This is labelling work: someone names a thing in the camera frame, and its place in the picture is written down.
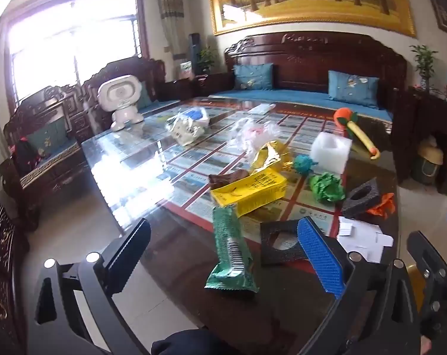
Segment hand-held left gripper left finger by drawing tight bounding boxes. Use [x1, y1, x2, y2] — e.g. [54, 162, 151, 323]
[27, 217, 152, 355]

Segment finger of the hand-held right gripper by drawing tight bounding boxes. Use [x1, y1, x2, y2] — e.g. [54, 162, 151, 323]
[406, 230, 447, 290]

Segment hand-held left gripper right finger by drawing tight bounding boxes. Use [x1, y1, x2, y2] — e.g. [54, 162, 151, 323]
[296, 215, 425, 355]

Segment green snack wrapper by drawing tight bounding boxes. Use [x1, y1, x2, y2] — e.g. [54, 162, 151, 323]
[205, 205, 259, 293]

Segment brown sock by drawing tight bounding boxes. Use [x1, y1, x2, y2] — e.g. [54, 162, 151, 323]
[209, 169, 250, 189]

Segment white folded paper pieces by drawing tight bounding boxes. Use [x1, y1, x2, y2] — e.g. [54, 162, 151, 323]
[336, 216, 394, 263]

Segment black foam piece with hole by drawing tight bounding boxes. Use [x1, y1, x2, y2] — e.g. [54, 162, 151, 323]
[342, 177, 381, 217]
[260, 219, 320, 267]

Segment bin with tan lid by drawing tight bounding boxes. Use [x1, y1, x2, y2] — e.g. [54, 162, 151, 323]
[412, 137, 445, 186]

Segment orange crumpled paper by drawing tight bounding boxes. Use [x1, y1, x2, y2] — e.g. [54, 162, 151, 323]
[367, 192, 396, 217]

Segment yellow cardboard box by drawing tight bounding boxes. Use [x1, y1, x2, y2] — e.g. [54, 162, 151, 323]
[210, 166, 287, 217]

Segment dark carved wooden armchair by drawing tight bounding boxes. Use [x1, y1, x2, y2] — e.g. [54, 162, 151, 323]
[82, 57, 167, 130]
[0, 85, 94, 230]

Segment white foam block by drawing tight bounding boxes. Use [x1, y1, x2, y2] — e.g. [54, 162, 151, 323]
[310, 131, 353, 174]

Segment dark wooden side cabinet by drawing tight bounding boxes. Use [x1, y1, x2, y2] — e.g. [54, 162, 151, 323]
[393, 85, 447, 196]

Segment gold foil wrapper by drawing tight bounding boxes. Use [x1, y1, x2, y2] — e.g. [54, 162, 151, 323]
[249, 141, 292, 174]

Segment dark carved wooden cabinet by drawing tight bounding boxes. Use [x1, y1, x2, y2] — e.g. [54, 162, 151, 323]
[0, 192, 28, 355]

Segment white printed paper bag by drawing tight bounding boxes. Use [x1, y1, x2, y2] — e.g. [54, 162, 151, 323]
[166, 116, 204, 146]

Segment printed poster under glass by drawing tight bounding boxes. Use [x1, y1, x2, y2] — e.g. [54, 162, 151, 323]
[112, 98, 357, 270]

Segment teal embroidered cushion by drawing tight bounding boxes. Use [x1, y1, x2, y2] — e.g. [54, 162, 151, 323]
[136, 81, 152, 107]
[25, 120, 70, 158]

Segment clear plastic bag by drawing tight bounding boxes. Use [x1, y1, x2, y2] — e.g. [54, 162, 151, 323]
[229, 117, 283, 159]

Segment red and black bag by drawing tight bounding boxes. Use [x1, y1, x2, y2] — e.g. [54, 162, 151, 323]
[11, 137, 43, 178]

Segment orange ball toy yellow stick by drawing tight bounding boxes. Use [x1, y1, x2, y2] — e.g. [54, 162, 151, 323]
[333, 107, 381, 160]

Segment clear bag with blue item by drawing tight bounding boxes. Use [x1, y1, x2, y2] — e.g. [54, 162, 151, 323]
[172, 106, 211, 128]

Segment white robot toy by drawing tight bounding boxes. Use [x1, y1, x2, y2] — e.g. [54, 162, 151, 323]
[98, 75, 144, 132]

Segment bamboo plant in vase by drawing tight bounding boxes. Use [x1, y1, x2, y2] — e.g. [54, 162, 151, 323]
[410, 44, 438, 91]

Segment white flat packet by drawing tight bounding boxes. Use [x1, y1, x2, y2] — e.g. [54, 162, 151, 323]
[247, 104, 276, 115]

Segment blue sofa seat mat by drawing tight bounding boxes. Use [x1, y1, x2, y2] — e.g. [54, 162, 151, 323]
[209, 89, 394, 120]

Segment blue embroidered cushion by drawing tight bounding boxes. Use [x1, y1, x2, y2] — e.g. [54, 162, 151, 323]
[233, 63, 274, 91]
[327, 70, 379, 108]

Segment dark wooden corner table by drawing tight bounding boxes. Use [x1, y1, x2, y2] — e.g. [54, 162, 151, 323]
[160, 73, 232, 101]

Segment dark carved wooden sofa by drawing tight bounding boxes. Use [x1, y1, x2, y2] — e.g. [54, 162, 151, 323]
[194, 31, 409, 122]

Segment green potted plant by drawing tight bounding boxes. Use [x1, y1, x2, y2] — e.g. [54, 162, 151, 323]
[197, 46, 218, 75]

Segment black tower fan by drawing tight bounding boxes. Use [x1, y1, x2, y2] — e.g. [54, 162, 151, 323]
[188, 33, 202, 75]

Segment window with metal bars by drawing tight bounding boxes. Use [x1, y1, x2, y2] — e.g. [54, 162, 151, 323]
[5, 0, 150, 100]

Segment patterned curtain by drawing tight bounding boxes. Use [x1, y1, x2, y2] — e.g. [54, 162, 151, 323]
[156, 0, 185, 82]

